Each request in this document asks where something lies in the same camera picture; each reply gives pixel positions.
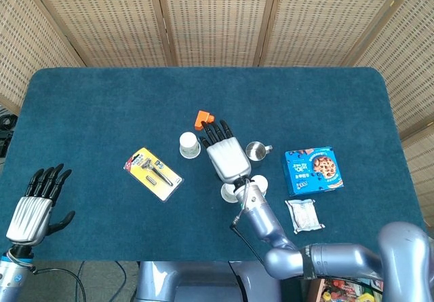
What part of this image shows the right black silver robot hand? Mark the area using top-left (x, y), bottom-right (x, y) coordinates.
top-left (199, 119), bottom-right (252, 184)

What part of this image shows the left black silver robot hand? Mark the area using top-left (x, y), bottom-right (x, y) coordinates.
top-left (5, 163), bottom-right (76, 247)

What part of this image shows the white paper cup green flower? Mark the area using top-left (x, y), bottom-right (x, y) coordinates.
top-left (179, 132), bottom-right (201, 159)
top-left (220, 182), bottom-right (240, 204)

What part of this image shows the white paper cup blue flower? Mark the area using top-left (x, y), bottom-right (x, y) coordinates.
top-left (249, 174), bottom-right (269, 195)

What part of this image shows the stainless steel milk pitcher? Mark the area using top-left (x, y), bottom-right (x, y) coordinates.
top-left (244, 141), bottom-right (274, 169)

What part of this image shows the orange plastic block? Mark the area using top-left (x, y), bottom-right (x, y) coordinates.
top-left (194, 110), bottom-right (216, 132)

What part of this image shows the yellow razor blister pack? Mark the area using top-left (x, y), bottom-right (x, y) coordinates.
top-left (123, 147), bottom-right (184, 204)

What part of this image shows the blue cookie box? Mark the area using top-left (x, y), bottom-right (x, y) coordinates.
top-left (281, 146), bottom-right (344, 197)

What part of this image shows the black equipment pile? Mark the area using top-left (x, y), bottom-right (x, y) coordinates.
top-left (0, 107), bottom-right (17, 162)

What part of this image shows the white snack packet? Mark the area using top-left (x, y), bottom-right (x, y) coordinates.
top-left (284, 198), bottom-right (326, 235)

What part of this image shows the silver-blue robot torso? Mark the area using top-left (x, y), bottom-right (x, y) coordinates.
top-left (135, 260), bottom-right (282, 302)

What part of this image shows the blue table mat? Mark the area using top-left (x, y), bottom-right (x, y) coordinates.
top-left (0, 67), bottom-right (430, 262)

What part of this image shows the woven bamboo folding screen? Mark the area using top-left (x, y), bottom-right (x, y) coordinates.
top-left (0, 0), bottom-right (434, 221)

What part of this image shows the colourful toy clutter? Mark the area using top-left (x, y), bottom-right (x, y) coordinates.
top-left (307, 276), bottom-right (384, 302)

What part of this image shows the black floor cable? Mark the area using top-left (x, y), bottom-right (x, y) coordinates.
top-left (32, 261), bottom-right (87, 302)

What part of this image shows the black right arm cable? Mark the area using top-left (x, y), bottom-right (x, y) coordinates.
top-left (229, 185), bottom-right (271, 265)

